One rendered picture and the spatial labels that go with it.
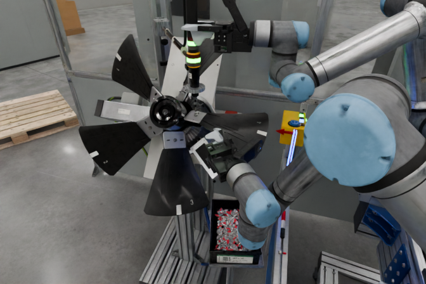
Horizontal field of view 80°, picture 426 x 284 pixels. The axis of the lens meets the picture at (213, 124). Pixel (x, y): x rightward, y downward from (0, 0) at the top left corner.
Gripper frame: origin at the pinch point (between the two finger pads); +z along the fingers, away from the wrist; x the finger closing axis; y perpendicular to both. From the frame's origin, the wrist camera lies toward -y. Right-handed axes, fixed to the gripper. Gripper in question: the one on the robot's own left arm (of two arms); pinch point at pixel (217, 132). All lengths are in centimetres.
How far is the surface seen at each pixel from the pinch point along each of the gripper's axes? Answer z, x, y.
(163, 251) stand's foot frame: 38, 108, 34
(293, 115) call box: 16.7, 15.4, -42.8
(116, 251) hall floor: 54, 112, 64
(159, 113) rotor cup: 14.0, -5.1, 16.1
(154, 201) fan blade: -3.6, 17.3, 25.8
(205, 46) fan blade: 26.0, -21.0, -7.2
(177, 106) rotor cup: 11.2, -7.2, 9.7
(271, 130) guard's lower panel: 52, 50, -54
